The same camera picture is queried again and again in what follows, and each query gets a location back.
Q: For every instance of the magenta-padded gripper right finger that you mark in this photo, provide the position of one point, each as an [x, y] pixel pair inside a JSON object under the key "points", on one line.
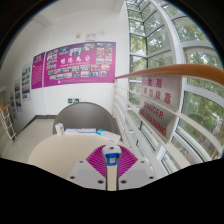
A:
{"points": [[135, 171]]}

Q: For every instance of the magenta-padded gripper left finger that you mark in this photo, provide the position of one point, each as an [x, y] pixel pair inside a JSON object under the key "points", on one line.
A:
{"points": [[88, 171]]}

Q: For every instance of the white and blue charger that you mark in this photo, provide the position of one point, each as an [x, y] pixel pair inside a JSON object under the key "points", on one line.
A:
{"points": [[111, 155]]}

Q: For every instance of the white and blue flat box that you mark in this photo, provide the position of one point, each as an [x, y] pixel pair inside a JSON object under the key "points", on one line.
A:
{"points": [[109, 135]]}

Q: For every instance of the small upright white carton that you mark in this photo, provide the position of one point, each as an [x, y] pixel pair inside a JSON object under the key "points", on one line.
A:
{"points": [[59, 129]]}

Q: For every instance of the grey curved chair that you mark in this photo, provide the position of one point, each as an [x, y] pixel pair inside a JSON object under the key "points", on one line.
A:
{"points": [[85, 115]]}

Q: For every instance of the white and red danger sign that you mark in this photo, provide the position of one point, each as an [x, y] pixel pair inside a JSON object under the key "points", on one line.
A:
{"points": [[158, 106]]}

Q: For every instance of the green exit sign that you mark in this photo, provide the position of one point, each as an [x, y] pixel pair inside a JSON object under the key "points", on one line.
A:
{"points": [[73, 100]]}

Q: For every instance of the white stair railing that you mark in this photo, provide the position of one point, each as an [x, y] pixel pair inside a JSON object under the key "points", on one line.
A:
{"points": [[7, 121]]}

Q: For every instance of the large magenta photo poster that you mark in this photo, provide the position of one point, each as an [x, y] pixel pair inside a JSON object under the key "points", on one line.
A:
{"points": [[80, 63]]}

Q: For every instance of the white railing with wooden handrail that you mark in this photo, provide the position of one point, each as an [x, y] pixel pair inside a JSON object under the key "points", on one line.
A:
{"points": [[180, 69]]}

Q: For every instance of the narrow magenta text poster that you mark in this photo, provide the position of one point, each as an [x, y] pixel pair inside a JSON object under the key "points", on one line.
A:
{"points": [[37, 70]]}

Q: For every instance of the white photo wall poster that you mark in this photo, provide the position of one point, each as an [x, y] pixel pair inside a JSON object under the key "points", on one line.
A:
{"points": [[26, 81], [12, 103], [17, 96]]}

